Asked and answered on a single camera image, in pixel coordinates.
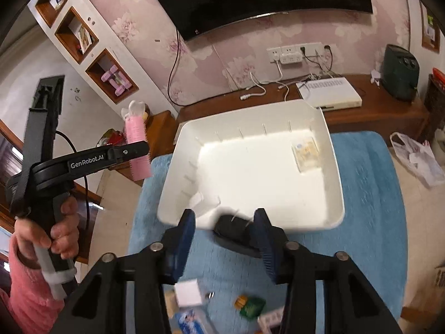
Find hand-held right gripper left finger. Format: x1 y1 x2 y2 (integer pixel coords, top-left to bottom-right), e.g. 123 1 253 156
52 209 197 334

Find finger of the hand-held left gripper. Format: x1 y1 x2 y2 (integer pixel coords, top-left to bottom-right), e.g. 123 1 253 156
106 141 151 166

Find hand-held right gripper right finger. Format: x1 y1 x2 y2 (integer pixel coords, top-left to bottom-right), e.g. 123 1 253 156
253 208 404 334

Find pink hair roller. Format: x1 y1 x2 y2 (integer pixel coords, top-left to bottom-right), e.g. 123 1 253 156
121 100 153 182

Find black device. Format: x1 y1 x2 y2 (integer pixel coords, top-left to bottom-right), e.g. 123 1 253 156
213 214 265 259

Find white plastic storage bin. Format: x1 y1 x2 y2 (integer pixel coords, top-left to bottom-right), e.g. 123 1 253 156
157 99 345 232

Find person's left forearm pink sleeve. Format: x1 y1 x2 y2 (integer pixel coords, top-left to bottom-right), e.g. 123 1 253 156
0 237 66 334

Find person's left hand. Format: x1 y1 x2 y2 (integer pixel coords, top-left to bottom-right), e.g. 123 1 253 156
14 197 80 260

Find red gift box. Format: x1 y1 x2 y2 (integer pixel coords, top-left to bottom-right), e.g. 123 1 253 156
98 129 126 146

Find wooden side cabinet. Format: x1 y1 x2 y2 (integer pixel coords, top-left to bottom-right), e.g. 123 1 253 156
108 110 178 186

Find white charger plug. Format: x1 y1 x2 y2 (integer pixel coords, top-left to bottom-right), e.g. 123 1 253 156
174 280 214 308

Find green and yellow toy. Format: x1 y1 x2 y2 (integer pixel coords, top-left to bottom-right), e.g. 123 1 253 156
234 296 266 319

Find clear box with blue print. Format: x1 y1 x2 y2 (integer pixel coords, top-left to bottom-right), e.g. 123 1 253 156
172 308 216 334

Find clear small packet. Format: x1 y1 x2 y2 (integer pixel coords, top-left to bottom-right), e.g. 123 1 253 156
291 138 320 173

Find blue fluffy mat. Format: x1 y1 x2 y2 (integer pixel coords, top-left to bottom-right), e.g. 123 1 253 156
128 130 408 334

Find picture book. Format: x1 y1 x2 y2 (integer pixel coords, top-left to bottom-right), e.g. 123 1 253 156
77 24 94 54

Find white set-top box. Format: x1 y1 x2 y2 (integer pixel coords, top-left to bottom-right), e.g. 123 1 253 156
296 76 362 112

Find white plastic bag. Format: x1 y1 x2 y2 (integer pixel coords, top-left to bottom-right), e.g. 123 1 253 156
389 132 445 186

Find printed cardboard box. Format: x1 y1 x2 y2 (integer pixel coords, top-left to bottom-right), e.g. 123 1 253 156
433 265 445 298

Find wooden television cabinet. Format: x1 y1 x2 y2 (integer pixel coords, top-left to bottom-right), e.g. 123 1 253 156
175 74 430 136

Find dark green air fryer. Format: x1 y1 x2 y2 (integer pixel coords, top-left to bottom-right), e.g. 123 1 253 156
380 44 421 102

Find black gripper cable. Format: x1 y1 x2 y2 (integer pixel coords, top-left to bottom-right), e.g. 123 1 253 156
54 130 93 240

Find black television cable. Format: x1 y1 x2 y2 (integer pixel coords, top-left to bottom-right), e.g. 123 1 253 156
167 28 185 107

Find white wall shelf unit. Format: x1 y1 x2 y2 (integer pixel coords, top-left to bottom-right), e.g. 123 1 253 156
27 0 140 105

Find white cable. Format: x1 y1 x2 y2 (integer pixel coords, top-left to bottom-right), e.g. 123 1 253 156
239 63 306 102

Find black plug cables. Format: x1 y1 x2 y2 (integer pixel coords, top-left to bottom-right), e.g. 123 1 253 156
302 46 335 77

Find cork wall board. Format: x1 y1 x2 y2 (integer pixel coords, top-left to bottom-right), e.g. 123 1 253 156
420 2 441 53

